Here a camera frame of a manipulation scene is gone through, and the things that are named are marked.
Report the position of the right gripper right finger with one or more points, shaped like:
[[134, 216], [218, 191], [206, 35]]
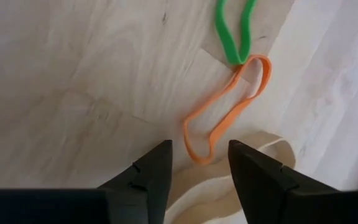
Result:
[[256, 186]]

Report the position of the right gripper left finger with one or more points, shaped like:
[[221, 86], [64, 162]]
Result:
[[151, 180]]

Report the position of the green rubber band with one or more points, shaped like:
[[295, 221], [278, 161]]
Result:
[[228, 40]]

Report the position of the cream wide rubber band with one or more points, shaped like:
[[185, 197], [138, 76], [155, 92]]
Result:
[[204, 173]]

